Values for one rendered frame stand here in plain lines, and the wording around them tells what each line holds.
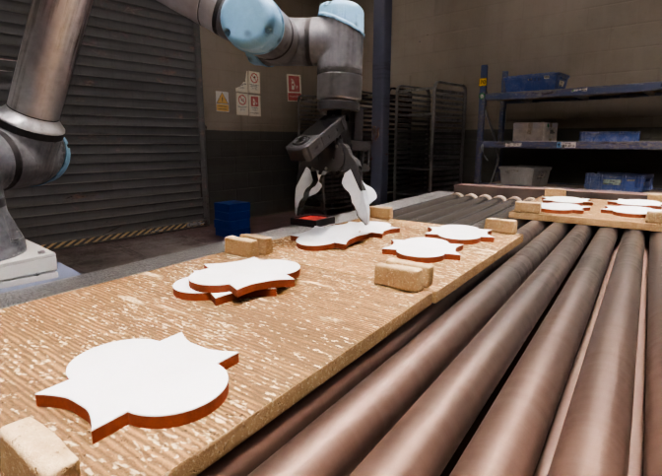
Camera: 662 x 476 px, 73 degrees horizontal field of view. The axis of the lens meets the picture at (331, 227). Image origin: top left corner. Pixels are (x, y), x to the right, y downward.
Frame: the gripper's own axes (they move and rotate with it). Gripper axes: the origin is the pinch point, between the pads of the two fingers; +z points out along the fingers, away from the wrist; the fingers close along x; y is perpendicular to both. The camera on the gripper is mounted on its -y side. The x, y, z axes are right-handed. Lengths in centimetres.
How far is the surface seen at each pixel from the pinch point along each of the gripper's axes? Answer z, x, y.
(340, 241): 2.5, -4.7, -2.6
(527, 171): -2, 72, 444
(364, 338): 4.9, -25.6, -28.2
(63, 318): 5.7, 0.6, -42.3
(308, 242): 2.9, -0.4, -5.4
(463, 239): 2.2, -19.4, 12.7
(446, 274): 3.8, -24.0, -5.3
